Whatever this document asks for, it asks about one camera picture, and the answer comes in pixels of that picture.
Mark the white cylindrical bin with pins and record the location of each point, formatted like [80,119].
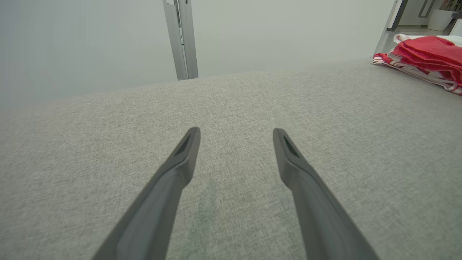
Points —
[439,21]

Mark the red shorts white stripes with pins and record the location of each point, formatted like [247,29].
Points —
[426,50]

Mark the red basketball jersey number 23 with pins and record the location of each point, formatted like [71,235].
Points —
[384,59]

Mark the grey partition end post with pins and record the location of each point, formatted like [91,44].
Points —
[386,32]

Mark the grey metal partition post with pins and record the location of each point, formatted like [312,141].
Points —
[182,43]

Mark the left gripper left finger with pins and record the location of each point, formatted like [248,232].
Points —
[158,209]

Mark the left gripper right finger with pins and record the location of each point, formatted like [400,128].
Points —
[317,216]

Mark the dark door frame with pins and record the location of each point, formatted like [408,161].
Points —
[399,14]

